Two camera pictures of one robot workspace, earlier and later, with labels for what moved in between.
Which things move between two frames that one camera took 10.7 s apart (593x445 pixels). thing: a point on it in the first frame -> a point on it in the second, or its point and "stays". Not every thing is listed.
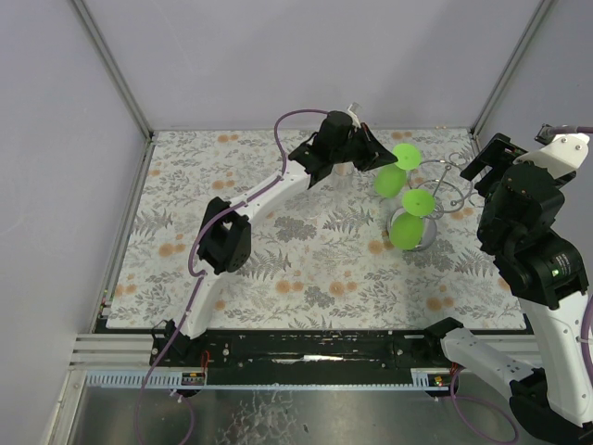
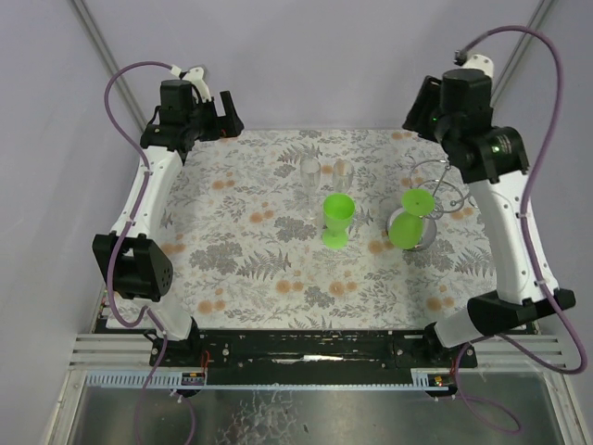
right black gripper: x=485 y=155 -> x=421 y=111
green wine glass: x=391 y=179 -> x=338 y=209
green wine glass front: x=410 y=227 stays
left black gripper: x=363 y=146 -> x=224 y=120
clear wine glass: x=343 y=171 stays
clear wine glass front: x=311 y=206 stays
